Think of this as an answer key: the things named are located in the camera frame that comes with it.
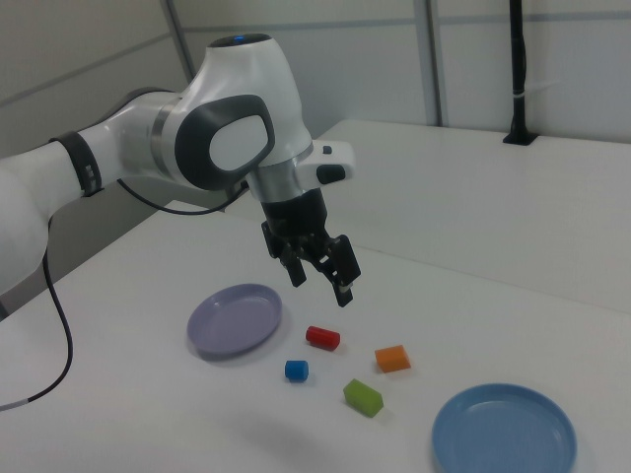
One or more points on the orange rectangular block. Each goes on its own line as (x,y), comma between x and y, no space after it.
(392,358)

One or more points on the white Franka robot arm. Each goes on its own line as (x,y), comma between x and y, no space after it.
(246,74)

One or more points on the blue plate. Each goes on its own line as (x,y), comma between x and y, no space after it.
(503,433)

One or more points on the grey partition post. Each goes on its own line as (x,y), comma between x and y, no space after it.
(180,39)
(438,64)

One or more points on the purple plate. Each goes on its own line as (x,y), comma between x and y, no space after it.
(234,322)

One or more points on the blue hexagonal block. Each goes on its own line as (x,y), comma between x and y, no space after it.
(296,371)

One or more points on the green rectangular block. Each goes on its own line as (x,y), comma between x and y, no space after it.
(363,397)

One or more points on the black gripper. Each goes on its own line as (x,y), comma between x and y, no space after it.
(296,219)

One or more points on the red cylinder block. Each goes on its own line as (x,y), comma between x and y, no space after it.
(323,338)

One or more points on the black pole stand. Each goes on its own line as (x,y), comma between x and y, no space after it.
(517,74)

